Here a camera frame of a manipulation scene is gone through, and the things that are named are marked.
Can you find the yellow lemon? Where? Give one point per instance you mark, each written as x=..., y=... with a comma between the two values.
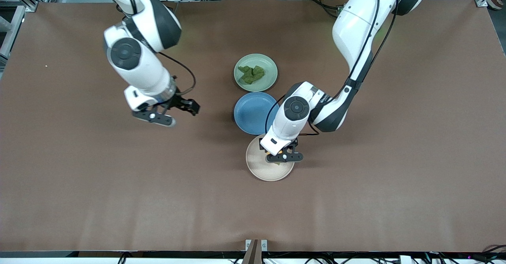
x=279, y=152

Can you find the light green plate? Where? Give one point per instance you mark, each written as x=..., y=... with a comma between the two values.
x=267, y=64

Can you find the green lettuce leaf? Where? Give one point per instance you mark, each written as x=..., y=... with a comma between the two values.
x=251, y=75

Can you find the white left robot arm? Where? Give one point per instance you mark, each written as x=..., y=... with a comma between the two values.
x=355, y=27

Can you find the blue plate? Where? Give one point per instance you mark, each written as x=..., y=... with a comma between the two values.
x=251, y=114

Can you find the small white box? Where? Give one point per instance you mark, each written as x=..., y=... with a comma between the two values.
x=405, y=259

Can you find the beige plate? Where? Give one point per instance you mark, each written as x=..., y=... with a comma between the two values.
x=261, y=169

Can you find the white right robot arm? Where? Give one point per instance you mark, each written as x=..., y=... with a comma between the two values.
x=138, y=66

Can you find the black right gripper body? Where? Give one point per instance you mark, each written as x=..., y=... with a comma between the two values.
x=178, y=101

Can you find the upright aluminium frame post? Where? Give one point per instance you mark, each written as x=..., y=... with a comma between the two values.
x=12, y=31

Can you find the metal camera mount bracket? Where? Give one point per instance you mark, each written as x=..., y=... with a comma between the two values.
x=253, y=254

